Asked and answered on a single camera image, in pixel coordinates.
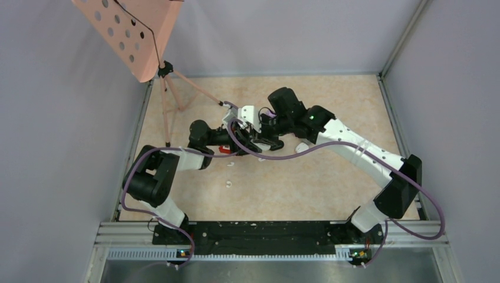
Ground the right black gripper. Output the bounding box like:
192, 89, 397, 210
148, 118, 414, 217
249, 113, 292, 146

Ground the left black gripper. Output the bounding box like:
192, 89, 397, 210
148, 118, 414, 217
205, 119, 262, 156

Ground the white square earbud case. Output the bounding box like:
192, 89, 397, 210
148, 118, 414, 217
295, 143, 310, 153

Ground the black earbud charging case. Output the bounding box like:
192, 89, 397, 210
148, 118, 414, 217
269, 140, 284, 152

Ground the white oval earbud case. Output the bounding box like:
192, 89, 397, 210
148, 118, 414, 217
259, 143, 272, 152

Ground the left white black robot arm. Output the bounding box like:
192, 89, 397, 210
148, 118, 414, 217
123, 120, 271, 244

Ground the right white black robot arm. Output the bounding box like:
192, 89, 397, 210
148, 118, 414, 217
238, 87, 422, 243

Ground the red grid box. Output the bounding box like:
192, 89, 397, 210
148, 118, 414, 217
218, 146, 232, 154

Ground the pink perforated music stand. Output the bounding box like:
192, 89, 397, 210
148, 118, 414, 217
73, 0, 223, 146

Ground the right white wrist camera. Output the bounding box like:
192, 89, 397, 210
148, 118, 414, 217
237, 106, 262, 133

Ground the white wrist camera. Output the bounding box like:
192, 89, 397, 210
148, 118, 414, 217
237, 106, 262, 133
222, 107, 239, 127

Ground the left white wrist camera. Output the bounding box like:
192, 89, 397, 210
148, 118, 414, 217
222, 107, 239, 127

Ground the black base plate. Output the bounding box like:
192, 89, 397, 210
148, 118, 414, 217
152, 221, 384, 256

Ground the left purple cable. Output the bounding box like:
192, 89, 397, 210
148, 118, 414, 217
120, 100, 251, 269

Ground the aluminium front rail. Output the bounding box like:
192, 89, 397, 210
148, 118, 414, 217
85, 221, 462, 282

